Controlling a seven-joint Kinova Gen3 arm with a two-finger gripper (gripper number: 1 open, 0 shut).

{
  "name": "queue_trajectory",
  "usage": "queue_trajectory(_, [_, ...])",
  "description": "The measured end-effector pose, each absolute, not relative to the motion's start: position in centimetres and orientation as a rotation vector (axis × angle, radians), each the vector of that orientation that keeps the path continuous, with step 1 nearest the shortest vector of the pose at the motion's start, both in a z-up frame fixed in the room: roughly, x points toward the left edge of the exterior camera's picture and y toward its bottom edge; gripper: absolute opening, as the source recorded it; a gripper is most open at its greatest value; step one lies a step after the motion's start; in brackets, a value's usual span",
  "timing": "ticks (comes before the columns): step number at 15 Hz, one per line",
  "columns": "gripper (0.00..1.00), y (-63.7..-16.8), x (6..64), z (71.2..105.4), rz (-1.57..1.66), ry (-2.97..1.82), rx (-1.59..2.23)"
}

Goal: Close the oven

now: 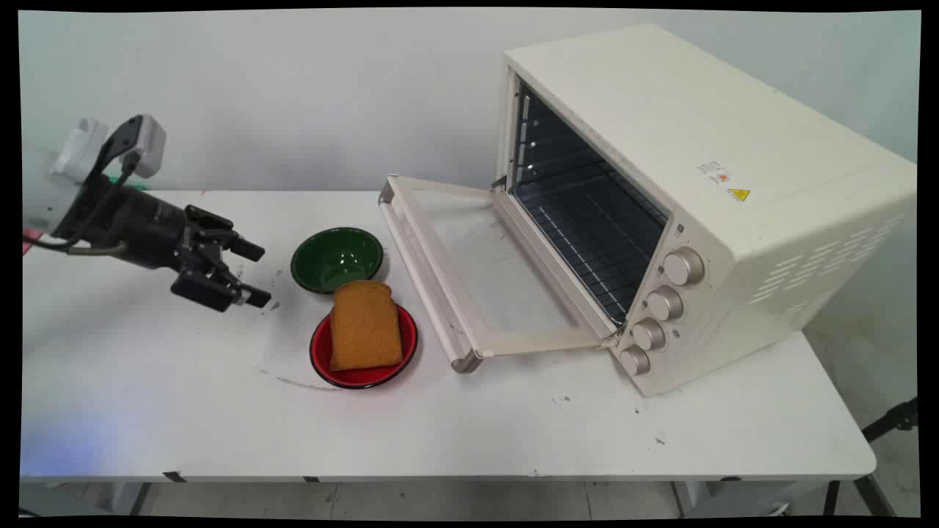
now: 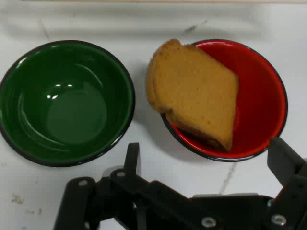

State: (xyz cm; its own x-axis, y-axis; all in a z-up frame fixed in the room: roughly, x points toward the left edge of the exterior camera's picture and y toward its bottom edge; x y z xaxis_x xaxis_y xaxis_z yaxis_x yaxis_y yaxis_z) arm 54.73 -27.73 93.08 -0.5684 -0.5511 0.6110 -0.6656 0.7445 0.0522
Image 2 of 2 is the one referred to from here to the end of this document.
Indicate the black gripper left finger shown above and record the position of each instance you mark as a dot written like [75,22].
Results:
[115,191]

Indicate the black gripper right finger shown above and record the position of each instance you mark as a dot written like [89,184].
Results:
[286,167]

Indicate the red enamel bowl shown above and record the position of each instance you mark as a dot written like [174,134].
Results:
[260,95]

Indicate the green enamel bowl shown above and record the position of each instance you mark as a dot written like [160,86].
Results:
[66,103]

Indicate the brown bread slice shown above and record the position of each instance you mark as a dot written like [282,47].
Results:
[194,95]

